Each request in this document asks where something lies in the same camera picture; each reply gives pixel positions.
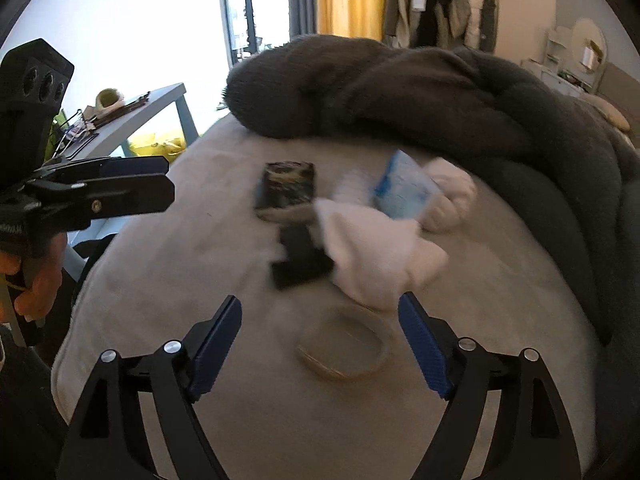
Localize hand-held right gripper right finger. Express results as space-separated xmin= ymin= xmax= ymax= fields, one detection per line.
xmin=397 ymin=291 xmax=583 ymax=480

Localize grey curtain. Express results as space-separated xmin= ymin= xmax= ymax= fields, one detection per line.
xmin=288 ymin=0 xmax=319 ymax=42

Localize white dressing table with mirror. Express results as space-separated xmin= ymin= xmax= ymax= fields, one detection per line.
xmin=519 ymin=17 xmax=612 ymax=97

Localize bed with white cover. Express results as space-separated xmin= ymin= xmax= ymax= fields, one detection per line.
xmin=52 ymin=110 xmax=607 ymax=480

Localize yellow plastic bag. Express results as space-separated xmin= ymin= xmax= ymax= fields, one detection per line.
xmin=126 ymin=130 xmax=189 ymax=164

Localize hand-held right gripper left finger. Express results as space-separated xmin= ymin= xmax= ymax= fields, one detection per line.
xmin=57 ymin=295 xmax=244 ymax=480

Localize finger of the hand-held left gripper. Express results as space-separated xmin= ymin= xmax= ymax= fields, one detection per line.
xmin=25 ymin=173 xmax=176 ymax=235
xmin=42 ymin=155 xmax=169 ymax=183

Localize person's left hand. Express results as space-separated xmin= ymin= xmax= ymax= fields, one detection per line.
xmin=0 ymin=234 xmax=67 ymax=332

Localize pale blue table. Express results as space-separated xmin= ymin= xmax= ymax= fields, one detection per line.
xmin=44 ymin=82 xmax=202 ymax=167

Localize dark snack packet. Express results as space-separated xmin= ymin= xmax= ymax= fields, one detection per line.
xmin=254 ymin=161 xmax=317 ymax=222

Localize clear tape ring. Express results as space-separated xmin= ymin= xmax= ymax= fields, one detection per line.
xmin=294 ymin=305 xmax=397 ymax=382

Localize hanging clothes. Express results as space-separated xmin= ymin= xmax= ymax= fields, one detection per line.
xmin=382 ymin=0 xmax=501 ymax=54

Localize dark grey fleece blanket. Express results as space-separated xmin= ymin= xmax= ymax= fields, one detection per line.
xmin=222 ymin=34 xmax=640 ymax=347

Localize pale green round object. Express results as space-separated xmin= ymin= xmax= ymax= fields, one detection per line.
xmin=95 ymin=88 xmax=126 ymax=111

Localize large crumpled white tissue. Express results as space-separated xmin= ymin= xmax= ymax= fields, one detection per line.
xmin=313 ymin=197 xmax=450 ymax=310

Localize beige pillow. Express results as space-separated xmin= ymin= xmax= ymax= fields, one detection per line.
xmin=584 ymin=92 xmax=632 ymax=132

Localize blue tissue packet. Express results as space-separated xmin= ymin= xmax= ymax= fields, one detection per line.
xmin=373 ymin=150 xmax=442 ymax=220

